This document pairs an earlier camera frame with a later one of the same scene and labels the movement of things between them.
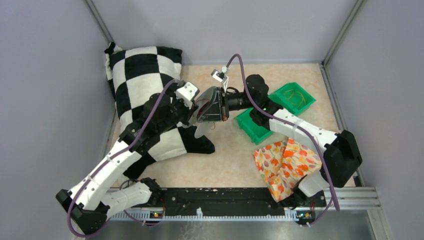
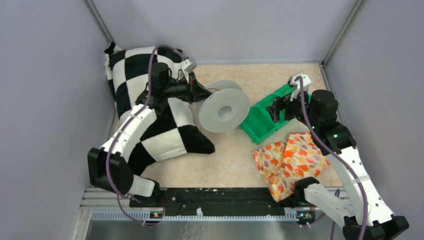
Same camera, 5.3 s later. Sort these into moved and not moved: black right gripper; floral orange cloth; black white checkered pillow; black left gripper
Moved: black left gripper; black right gripper
Not moved: black white checkered pillow; floral orange cloth
